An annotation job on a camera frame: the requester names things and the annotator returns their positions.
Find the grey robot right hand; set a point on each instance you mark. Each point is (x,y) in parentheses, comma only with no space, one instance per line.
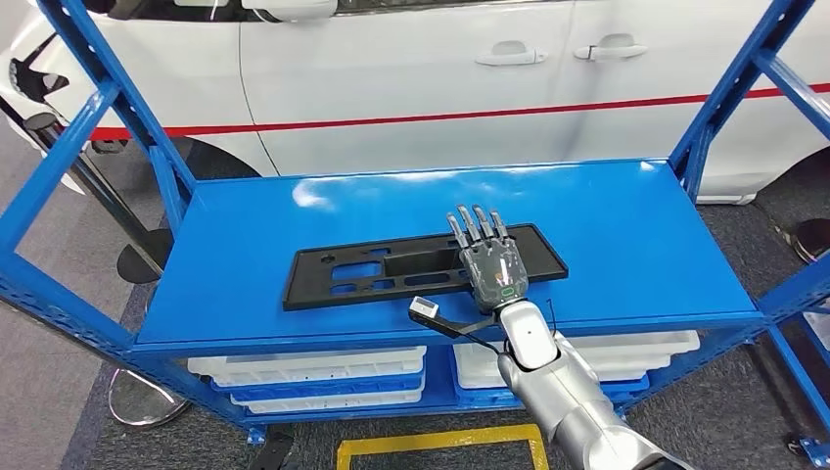
(496,272)

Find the black plastic plate frame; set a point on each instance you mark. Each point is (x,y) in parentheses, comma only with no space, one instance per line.
(311,285)

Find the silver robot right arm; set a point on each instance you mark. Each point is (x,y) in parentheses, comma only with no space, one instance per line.
(570,402)

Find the blue metal shelf rack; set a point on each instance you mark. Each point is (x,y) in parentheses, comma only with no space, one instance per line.
(583,207)

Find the white plastic crate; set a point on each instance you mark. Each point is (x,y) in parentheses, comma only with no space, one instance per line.
(305,366)
(476,373)
(820,327)
(648,344)
(324,405)

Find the blue plastic crate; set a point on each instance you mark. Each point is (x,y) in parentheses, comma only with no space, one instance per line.
(480,396)
(324,389)

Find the white car red stripe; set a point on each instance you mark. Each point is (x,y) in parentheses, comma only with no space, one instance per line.
(389,65)

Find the dark round stanchion base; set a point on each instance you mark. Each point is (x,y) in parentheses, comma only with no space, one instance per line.
(814,243)

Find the black base stanchion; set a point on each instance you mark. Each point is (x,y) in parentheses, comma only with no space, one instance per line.
(139,259)

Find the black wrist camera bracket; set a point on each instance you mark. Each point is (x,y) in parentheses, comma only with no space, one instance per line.
(467,326)

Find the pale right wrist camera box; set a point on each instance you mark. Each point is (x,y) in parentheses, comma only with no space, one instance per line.
(425,305)

